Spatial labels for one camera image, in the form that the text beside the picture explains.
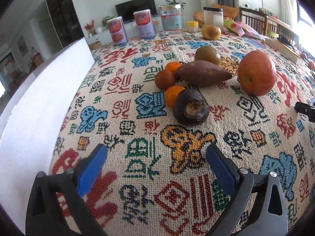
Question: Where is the small yellow lid jar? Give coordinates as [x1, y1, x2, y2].
[187, 21, 199, 33]

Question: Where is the wooden chair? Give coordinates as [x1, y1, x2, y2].
[239, 7, 297, 41]

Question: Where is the purple labelled tin can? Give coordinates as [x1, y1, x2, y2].
[133, 9, 155, 39]

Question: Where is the orange cushion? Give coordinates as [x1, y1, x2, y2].
[193, 4, 239, 26]

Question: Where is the large red apple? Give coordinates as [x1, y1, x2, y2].
[237, 51, 277, 96]

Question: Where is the orange labelled tin can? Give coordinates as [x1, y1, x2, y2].
[107, 17, 128, 46]

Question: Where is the bright orange tangerine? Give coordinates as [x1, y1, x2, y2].
[164, 86, 185, 109]

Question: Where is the yellow potato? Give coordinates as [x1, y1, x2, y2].
[201, 25, 221, 41]

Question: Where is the green-brown round fruit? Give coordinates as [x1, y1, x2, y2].
[194, 46, 221, 65]

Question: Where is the colourful woven tablecloth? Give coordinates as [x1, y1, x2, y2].
[51, 33, 314, 235]

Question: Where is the colourful spotted bag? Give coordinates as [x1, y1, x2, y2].
[224, 20, 263, 40]

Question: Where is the dark orange tangerine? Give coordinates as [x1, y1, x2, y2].
[154, 69, 176, 91]

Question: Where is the black television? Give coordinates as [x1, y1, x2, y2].
[115, 0, 158, 23]

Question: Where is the book on table edge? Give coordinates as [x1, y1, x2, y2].
[265, 37, 305, 65]

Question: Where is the small orange tangerine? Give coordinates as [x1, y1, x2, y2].
[165, 62, 183, 75]

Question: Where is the dark wrinkled passion fruit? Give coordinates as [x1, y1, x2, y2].
[172, 88, 210, 126]

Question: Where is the green potted plant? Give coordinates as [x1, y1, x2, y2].
[166, 0, 186, 9]

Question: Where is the clear black lid container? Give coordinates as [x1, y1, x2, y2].
[203, 7, 224, 30]

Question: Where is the brown sweet potato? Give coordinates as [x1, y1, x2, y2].
[176, 60, 233, 87]

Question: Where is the clear jar blue label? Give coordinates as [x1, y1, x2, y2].
[158, 4, 183, 34]

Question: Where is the white board panel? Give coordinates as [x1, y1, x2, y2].
[1, 38, 95, 233]

